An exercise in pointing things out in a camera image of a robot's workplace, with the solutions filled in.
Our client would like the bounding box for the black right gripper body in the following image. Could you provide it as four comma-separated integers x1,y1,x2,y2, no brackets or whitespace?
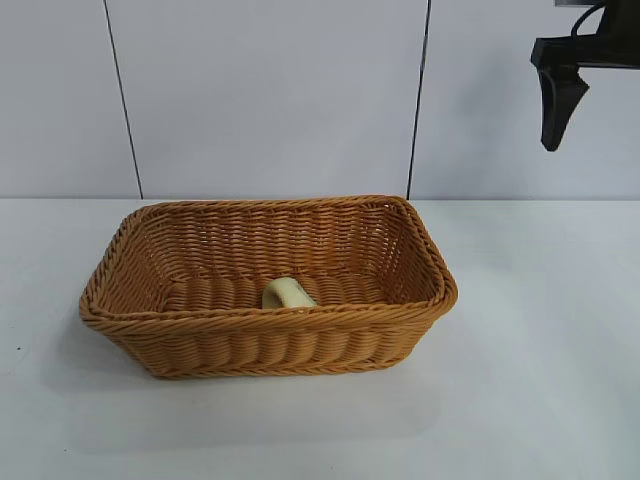
530,0,640,81

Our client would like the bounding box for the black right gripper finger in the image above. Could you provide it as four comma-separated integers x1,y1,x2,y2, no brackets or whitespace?
539,64,591,153

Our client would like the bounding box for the pale yellow egg yolk pastry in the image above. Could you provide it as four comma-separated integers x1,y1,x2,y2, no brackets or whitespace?
262,275,319,311

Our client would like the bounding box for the woven orange wicker basket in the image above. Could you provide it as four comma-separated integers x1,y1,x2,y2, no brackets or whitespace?
77,193,460,382

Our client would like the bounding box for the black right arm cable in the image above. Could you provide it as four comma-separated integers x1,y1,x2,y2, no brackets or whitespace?
569,4,609,39

